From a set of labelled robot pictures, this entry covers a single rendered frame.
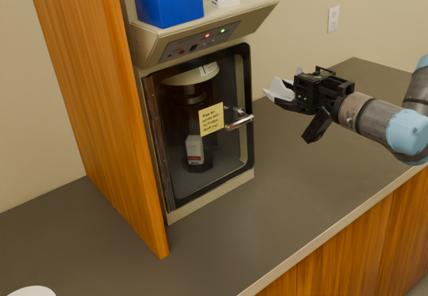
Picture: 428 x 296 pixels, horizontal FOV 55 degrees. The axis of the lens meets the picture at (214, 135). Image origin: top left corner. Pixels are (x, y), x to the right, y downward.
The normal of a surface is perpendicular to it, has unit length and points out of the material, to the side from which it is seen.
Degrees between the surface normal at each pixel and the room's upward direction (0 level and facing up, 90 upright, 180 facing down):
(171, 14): 90
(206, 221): 0
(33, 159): 90
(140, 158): 90
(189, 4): 90
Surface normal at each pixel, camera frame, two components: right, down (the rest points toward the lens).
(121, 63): 0.60, 0.37
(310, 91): -0.79, 0.37
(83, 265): -0.08, -0.85
